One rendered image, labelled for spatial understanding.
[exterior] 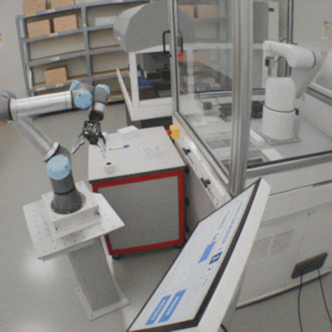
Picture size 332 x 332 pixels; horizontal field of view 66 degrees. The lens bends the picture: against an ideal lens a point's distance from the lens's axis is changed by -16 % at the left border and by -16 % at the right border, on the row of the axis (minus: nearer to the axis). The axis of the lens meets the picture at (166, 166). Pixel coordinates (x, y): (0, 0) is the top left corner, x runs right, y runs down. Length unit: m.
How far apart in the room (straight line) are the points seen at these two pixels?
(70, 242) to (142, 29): 1.55
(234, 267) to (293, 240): 1.01
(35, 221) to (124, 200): 0.63
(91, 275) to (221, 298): 1.21
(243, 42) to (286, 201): 0.73
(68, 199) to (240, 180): 0.77
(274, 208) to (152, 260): 1.17
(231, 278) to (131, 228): 1.46
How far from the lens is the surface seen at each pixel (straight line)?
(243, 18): 0.94
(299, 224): 1.54
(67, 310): 2.06
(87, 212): 1.41
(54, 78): 5.38
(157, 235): 2.09
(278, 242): 1.54
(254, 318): 1.94
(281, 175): 1.23
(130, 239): 2.08
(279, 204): 1.32
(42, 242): 1.40
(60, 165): 1.32
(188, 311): 0.58
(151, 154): 1.86
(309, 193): 1.41
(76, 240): 1.35
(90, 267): 1.65
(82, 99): 1.19
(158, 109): 2.35
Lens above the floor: 1.66
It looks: 30 degrees down
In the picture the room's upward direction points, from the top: 3 degrees counter-clockwise
